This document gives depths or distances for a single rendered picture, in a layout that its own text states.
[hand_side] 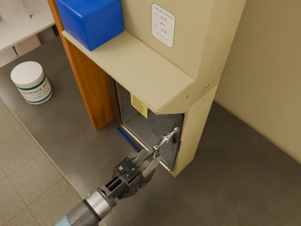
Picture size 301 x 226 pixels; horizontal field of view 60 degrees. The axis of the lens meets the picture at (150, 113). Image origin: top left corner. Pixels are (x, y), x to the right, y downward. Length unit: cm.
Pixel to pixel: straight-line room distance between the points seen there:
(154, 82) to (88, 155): 63
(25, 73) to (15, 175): 120
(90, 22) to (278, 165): 90
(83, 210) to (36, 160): 155
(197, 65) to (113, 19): 21
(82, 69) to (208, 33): 49
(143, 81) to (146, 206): 58
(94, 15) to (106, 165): 65
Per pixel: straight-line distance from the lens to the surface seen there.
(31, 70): 124
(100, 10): 57
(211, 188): 105
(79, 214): 75
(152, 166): 80
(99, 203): 75
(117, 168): 76
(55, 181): 215
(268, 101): 111
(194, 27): 48
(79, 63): 84
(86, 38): 58
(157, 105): 50
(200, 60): 50
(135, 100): 81
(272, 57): 98
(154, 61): 57
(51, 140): 118
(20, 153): 235
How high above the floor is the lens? 191
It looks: 56 degrees down
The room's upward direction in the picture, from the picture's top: straight up
